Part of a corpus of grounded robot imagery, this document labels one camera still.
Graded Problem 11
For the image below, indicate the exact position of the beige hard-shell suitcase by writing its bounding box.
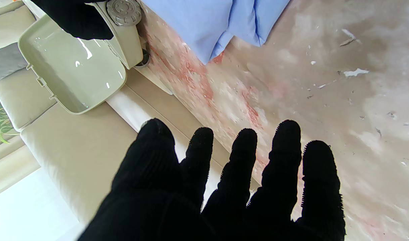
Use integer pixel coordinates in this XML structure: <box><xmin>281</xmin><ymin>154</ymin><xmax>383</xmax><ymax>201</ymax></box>
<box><xmin>18</xmin><ymin>0</ymin><xmax>152</xmax><ymax>115</ymax></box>

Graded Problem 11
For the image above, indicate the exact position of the grey sofa cushion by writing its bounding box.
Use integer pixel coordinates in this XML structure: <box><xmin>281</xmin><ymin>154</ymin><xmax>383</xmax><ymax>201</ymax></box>
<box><xmin>0</xmin><ymin>43</ymin><xmax>29</xmax><ymax>84</ymax></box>

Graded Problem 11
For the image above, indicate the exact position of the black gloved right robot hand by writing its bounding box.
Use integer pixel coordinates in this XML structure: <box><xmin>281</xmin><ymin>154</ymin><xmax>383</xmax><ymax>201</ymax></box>
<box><xmin>30</xmin><ymin>0</ymin><xmax>114</xmax><ymax>41</ymax></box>

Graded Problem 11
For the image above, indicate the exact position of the white paper scrap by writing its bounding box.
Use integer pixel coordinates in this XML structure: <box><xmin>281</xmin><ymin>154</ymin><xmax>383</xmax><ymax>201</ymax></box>
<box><xmin>344</xmin><ymin>68</ymin><xmax>370</xmax><ymax>77</ymax></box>

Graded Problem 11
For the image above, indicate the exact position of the tall green leafy plant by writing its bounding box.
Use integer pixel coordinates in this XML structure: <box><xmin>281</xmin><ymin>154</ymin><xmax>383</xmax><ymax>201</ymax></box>
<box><xmin>0</xmin><ymin>102</ymin><xmax>20</xmax><ymax>144</ymax></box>

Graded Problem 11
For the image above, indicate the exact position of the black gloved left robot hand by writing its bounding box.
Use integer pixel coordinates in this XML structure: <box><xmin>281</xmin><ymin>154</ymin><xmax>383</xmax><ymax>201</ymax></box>
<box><xmin>78</xmin><ymin>118</ymin><xmax>346</xmax><ymax>241</ymax></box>

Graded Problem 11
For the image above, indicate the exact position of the beige fabric sofa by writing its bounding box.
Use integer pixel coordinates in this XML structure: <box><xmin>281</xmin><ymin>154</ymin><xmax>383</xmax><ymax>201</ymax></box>
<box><xmin>0</xmin><ymin>0</ymin><xmax>260</xmax><ymax>225</ymax></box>

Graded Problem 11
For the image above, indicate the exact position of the white sheer curtain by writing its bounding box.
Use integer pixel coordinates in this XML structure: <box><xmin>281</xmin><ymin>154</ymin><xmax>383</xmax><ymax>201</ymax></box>
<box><xmin>0</xmin><ymin>167</ymin><xmax>82</xmax><ymax>241</ymax></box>

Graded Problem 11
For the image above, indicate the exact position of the light blue shirt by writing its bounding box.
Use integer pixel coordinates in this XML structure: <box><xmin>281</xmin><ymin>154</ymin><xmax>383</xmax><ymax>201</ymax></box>
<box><xmin>142</xmin><ymin>0</ymin><xmax>290</xmax><ymax>65</ymax></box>

